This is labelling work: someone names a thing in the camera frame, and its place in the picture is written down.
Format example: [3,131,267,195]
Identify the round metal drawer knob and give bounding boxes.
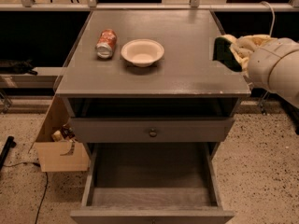
[149,129,157,137]

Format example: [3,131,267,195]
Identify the crushed orange soda can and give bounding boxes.
[95,29,117,59]

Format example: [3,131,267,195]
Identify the grey wooden drawer cabinet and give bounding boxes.
[54,8,252,224]

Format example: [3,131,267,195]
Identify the black floor cable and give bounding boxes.
[3,161,50,224]

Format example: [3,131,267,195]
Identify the white cable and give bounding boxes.
[260,0,277,37]

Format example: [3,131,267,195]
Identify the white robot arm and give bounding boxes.
[230,35,299,107]

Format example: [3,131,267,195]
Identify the open cardboard box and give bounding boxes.
[34,96,90,172]

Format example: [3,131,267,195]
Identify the items inside cardboard box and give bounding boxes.
[51,126,75,142]

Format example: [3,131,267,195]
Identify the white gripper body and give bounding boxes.
[248,38,299,91]

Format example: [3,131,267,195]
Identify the black pole on floor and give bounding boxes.
[0,136,16,170]

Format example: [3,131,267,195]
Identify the metal frame rail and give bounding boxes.
[0,2,299,12]

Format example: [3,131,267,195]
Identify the black object on rail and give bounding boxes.
[0,59,37,76]

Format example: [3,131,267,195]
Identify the grey open middle drawer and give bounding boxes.
[70,143,235,224]

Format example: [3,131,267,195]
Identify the green yellow scrubbing sponge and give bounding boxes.
[213,36,242,72]

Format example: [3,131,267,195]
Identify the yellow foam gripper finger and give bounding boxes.
[230,42,254,77]
[235,35,276,49]

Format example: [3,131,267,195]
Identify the grey closed upper drawer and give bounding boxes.
[70,118,235,143]

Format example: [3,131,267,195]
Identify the white paper bowl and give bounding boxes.
[121,39,164,67]

